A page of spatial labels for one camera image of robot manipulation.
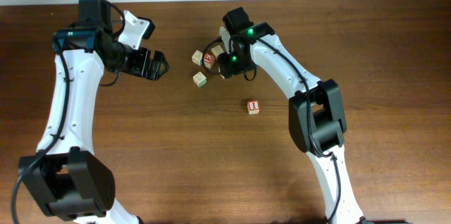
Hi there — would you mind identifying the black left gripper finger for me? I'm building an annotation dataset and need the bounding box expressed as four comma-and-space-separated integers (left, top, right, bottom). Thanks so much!
150, 51, 170, 73
147, 65, 168, 81

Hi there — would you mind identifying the plain wooden picture block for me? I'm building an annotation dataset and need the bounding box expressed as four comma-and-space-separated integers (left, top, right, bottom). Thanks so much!
211, 45, 224, 58

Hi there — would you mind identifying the wooden block green N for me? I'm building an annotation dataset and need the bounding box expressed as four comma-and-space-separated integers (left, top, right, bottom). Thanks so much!
192, 72, 207, 87

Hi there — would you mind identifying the wooden block red I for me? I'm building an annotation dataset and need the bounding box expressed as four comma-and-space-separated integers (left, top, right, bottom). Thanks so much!
247, 100, 260, 115

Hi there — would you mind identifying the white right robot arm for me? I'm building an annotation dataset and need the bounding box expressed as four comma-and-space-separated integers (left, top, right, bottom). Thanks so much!
218, 7, 367, 223

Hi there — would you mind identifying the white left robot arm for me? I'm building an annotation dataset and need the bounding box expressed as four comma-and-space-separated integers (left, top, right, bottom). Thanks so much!
18, 0, 169, 223

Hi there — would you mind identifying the wooden block red E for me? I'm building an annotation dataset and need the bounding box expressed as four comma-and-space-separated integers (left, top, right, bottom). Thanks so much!
203, 52, 216, 69

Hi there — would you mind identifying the wooden block blue side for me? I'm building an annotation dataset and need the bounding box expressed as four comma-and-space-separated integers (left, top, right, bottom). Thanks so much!
192, 50, 204, 66

